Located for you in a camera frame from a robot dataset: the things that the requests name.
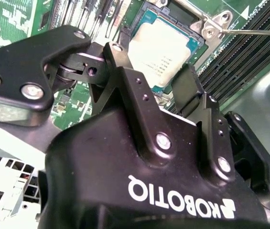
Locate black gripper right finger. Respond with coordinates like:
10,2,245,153
172,63,270,210

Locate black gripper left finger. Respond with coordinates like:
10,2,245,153
0,25,176,166

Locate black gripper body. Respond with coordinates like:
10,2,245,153
35,107,270,229

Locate silver CPU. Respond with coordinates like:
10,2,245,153
125,11,204,97

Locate metal locking lever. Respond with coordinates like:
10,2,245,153
219,28,270,38

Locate metal socket cover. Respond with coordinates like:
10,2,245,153
145,0,208,21

